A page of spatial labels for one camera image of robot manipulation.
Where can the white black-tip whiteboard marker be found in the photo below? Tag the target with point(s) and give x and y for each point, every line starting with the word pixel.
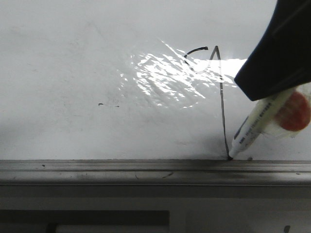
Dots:
pixel 257 120

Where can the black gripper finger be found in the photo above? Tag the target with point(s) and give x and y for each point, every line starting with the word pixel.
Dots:
pixel 282 58

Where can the white whiteboard surface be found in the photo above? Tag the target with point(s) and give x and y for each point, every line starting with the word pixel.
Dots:
pixel 124 79

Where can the grey metal whiteboard frame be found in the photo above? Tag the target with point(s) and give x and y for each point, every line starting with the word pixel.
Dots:
pixel 155 172

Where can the red round magnet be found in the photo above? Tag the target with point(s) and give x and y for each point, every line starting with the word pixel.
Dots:
pixel 294 116

